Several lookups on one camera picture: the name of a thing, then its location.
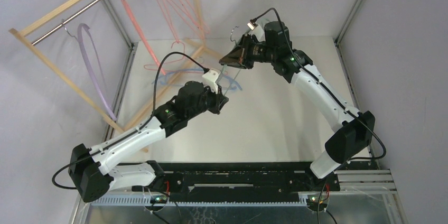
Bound metal rack hanging rod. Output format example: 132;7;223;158
21;0;104;46

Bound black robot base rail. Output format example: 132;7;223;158
96;161;379;204

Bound aluminium frame post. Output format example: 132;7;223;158
334;0;365;47
101;0;134;50

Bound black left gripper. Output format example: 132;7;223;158
185;82;228;119

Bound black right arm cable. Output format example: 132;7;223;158
251;7;387;162

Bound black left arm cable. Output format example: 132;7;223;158
51;51;211;191

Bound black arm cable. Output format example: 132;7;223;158
251;7;387;162
51;51;211;191

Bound pink curved plastic hanger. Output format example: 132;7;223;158
120;0;161;67

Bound right aluminium frame post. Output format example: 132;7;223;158
334;0;365;47

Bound purple plastic hanger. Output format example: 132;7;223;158
61;20;117;122

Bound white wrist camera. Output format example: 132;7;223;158
202;69;221;94
247;21;265;42

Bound pink notched hanger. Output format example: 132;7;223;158
143;0;206;74

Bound wooden clothes rack frame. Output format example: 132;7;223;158
1;0;208;156

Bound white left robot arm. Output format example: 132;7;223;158
68;81;229;203

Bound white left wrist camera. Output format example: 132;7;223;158
202;69;221;94

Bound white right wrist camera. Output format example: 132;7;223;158
247;21;265;42

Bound blue plastic hanger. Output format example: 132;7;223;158
157;68;243;91

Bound left aluminium frame post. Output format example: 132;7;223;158
101;0;134;50

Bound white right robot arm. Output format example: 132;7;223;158
219;21;375;190

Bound green plastic hanger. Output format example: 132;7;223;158
218;25;241;96

